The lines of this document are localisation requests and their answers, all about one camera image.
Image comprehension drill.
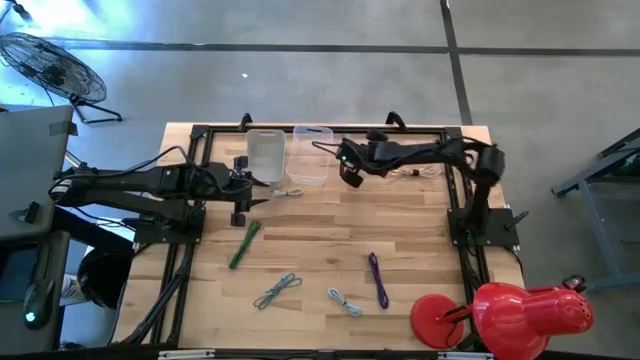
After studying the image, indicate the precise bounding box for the green USB cable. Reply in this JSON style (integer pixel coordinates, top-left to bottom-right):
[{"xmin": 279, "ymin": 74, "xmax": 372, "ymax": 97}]
[{"xmin": 228, "ymin": 219, "xmax": 263, "ymax": 270}]

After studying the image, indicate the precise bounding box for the black floor fan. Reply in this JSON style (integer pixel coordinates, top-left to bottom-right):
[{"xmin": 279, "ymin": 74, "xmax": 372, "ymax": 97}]
[{"xmin": 0, "ymin": 31, "xmax": 124, "ymax": 125}]

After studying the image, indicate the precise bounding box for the grey metal cart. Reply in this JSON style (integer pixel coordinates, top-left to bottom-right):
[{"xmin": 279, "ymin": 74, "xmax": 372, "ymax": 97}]
[{"xmin": 551, "ymin": 127, "xmax": 640, "ymax": 292}]

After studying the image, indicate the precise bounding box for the black round stool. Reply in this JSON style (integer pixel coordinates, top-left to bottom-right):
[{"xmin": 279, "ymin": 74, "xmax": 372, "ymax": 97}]
[{"xmin": 76, "ymin": 247, "xmax": 135, "ymax": 310}]

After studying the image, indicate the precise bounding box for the black stand leg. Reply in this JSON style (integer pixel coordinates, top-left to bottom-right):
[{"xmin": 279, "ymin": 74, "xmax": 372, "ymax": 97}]
[{"xmin": 7, "ymin": 0, "xmax": 34, "ymax": 24}]

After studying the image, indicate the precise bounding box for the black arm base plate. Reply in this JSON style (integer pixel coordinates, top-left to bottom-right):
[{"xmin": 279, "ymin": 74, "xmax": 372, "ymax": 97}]
[
  {"xmin": 132, "ymin": 204, "xmax": 207, "ymax": 246},
  {"xmin": 447, "ymin": 207, "xmax": 522, "ymax": 248}
]

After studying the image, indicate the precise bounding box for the black tape strip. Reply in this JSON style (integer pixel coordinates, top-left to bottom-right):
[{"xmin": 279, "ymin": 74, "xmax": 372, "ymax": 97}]
[{"xmin": 48, "ymin": 119, "xmax": 79, "ymax": 137}]

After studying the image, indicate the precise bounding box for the light blue USB cable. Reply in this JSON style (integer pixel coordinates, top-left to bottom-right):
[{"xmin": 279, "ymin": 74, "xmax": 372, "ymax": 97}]
[{"xmin": 327, "ymin": 287, "xmax": 363, "ymax": 319}]

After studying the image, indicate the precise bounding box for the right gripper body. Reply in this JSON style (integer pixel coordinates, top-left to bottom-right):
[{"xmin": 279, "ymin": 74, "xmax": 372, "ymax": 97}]
[{"xmin": 338, "ymin": 128, "xmax": 396, "ymax": 190}]

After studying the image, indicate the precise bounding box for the black computer mouse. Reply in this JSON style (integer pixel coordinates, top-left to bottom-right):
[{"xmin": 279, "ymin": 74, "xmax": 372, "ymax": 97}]
[{"xmin": 22, "ymin": 278, "xmax": 56, "ymax": 331}]

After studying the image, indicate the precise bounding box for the teal black braided USB cable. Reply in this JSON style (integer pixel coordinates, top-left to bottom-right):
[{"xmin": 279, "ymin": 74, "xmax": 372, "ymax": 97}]
[{"xmin": 252, "ymin": 272, "xmax": 304, "ymax": 311}]

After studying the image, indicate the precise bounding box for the dark grey desk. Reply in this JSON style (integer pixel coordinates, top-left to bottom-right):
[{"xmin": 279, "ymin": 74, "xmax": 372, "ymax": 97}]
[{"xmin": 0, "ymin": 229, "xmax": 71, "ymax": 354}]

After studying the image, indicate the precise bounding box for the purple USB cable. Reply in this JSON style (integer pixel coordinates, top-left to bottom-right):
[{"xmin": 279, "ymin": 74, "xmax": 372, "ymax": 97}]
[{"xmin": 367, "ymin": 252, "xmax": 390, "ymax": 310}]

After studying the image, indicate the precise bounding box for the white plastic bin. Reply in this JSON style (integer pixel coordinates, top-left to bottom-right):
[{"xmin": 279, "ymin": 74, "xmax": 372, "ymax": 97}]
[{"xmin": 244, "ymin": 128, "xmax": 288, "ymax": 185}]

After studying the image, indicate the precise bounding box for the white blue-printed item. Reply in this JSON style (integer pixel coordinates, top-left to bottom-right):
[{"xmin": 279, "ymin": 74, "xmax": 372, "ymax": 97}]
[{"xmin": 60, "ymin": 273, "xmax": 87, "ymax": 305}]

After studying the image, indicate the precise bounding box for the black aluminium table frame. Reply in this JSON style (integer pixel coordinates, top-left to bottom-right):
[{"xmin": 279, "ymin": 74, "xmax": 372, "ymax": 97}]
[{"xmin": 119, "ymin": 112, "xmax": 524, "ymax": 351}]

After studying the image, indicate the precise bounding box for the white bracket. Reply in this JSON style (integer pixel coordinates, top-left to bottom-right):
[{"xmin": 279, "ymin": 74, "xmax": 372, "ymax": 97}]
[
  {"xmin": 437, "ymin": 351, "xmax": 495, "ymax": 360},
  {"xmin": 158, "ymin": 349, "xmax": 216, "ymax": 360}
]

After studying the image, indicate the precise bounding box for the beige USB cable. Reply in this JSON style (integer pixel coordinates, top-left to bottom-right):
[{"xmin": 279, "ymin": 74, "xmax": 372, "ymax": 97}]
[{"xmin": 387, "ymin": 165, "xmax": 444, "ymax": 179}]

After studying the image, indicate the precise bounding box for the red desk lamp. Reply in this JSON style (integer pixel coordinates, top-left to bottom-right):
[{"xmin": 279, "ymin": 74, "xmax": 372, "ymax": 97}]
[{"xmin": 409, "ymin": 273, "xmax": 596, "ymax": 360}]

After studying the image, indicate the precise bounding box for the clear plastic bin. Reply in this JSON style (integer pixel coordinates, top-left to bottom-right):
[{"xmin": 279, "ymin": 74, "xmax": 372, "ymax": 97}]
[{"xmin": 284, "ymin": 124, "xmax": 335, "ymax": 187}]

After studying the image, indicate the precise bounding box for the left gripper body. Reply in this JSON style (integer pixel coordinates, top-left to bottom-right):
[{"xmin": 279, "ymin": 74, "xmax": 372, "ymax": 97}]
[{"xmin": 219, "ymin": 155, "xmax": 256, "ymax": 227}]

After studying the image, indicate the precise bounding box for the small black clip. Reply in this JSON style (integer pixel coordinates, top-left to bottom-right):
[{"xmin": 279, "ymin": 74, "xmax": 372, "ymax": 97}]
[{"xmin": 8, "ymin": 200, "xmax": 41, "ymax": 224}]

